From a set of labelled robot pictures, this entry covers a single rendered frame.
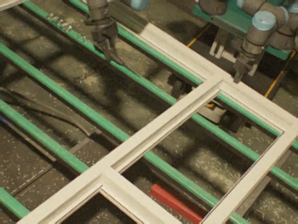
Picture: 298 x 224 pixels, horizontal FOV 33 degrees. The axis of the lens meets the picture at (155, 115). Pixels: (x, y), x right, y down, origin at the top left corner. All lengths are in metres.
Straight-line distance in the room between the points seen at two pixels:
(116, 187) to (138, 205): 0.10
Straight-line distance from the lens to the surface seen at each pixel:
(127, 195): 1.75
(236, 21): 3.25
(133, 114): 3.39
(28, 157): 2.23
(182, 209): 2.16
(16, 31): 3.92
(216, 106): 3.47
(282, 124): 2.32
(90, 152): 2.29
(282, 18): 2.27
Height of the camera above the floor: 2.28
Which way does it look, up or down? 42 degrees down
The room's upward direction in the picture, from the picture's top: 19 degrees clockwise
